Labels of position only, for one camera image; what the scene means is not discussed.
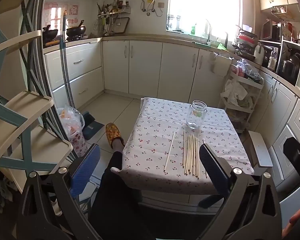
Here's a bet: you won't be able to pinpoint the black coffee maker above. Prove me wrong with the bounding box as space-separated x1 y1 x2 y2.
262 45 278 68

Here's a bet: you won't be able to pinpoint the floral trash bin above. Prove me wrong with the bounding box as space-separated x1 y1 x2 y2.
69 130 88 157

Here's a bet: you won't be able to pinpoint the dish rack with dishes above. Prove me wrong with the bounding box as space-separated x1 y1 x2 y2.
234 25 258 60

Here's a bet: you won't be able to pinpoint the black wok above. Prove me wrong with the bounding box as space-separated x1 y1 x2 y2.
66 20 87 37
42 25 59 42

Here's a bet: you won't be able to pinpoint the bunch of wooden chopsticks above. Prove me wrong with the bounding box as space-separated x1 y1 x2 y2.
182 130 207 179

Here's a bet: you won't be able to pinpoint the white plastic bag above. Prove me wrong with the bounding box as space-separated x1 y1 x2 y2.
220 79 248 107

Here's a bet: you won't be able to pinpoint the metal sink faucet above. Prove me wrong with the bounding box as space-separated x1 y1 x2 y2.
205 19 213 44

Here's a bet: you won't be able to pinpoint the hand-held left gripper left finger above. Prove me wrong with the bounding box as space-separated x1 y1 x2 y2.
16 144 108 240

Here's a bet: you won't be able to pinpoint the single wooden chopstick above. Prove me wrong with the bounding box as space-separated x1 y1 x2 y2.
164 131 176 173

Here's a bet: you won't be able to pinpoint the cream kitchen base cabinets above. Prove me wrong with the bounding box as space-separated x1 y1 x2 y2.
44 39 300 205

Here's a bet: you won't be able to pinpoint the hanging wire basket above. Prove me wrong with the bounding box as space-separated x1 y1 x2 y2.
270 5 300 22

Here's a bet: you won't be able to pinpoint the clear glass jar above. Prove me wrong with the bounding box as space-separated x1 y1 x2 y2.
187 100 207 130

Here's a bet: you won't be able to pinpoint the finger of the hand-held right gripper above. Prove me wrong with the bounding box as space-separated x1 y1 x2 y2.
283 138 300 181

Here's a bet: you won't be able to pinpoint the hanging kitchen utensils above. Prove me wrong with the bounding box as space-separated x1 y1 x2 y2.
100 16 114 37

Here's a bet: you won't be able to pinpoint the black cooking pot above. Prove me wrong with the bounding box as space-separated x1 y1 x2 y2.
277 52 300 85

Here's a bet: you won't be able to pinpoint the orange patterned slipper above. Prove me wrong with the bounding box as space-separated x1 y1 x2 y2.
105 122 123 148

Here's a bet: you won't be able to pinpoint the beige and teal shelf rack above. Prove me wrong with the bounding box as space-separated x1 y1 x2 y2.
0 17 74 195

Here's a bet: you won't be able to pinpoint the countertop microwave oven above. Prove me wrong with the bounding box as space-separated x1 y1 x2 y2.
261 20 283 42

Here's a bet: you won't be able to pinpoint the kitchen window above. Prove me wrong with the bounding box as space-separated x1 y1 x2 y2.
166 0 243 43

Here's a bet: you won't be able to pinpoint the cherry print tablecloth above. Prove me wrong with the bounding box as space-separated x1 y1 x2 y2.
111 97 255 195

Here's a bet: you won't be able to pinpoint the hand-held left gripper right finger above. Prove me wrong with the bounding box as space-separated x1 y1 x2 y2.
199 143 289 240

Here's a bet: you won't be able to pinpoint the wall shelf with bottles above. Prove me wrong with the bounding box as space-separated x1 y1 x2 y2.
97 0 132 18

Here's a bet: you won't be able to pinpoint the clear plastic bin bag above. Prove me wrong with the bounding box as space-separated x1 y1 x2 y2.
56 105 85 140

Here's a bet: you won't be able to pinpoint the person's right hand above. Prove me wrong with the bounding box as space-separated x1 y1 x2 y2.
281 208 300 240

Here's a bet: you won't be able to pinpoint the blue dustpan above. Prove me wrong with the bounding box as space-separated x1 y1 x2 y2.
81 112 105 140

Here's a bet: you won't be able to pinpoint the white storage trolley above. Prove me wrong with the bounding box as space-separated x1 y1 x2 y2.
219 64 264 133

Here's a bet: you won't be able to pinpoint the white plastic jug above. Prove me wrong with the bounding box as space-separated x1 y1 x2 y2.
254 42 265 65

